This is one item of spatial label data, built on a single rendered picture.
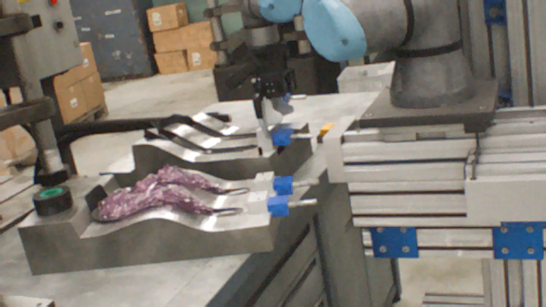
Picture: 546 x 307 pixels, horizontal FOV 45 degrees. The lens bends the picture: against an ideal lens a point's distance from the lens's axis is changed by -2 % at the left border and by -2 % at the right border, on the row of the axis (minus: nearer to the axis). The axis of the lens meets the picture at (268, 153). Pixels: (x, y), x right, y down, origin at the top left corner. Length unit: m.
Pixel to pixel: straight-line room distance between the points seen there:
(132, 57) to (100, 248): 7.30
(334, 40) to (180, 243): 0.50
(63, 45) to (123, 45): 6.34
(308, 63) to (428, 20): 4.36
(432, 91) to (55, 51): 1.41
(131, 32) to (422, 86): 7.49
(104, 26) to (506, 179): 7.85
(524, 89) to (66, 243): 0.93
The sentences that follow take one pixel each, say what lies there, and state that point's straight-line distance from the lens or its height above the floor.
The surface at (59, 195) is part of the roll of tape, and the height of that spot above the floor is 0.94.
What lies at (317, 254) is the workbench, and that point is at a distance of 1.77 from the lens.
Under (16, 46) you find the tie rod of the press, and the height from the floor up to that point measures 1.21.
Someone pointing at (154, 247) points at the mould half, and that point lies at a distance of 1.30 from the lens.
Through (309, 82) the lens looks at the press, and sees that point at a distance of 5.50.
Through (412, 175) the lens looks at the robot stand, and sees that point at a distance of 1.20.
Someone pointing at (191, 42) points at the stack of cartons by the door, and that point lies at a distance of 8.31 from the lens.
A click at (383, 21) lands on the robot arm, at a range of 1.08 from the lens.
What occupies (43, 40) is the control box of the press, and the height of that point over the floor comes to 1.19.
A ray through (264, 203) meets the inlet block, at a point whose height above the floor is 0.87.
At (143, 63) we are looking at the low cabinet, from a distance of 8.52.
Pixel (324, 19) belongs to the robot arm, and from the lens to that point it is 1.06.
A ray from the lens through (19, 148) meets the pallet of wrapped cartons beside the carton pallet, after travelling 5.43.
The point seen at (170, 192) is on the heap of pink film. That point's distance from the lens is 1.33.
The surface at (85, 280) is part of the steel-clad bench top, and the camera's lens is 1.34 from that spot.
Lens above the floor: 1.35
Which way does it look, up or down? 17 degrees down
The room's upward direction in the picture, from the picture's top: 10 degrees counter-clockwise
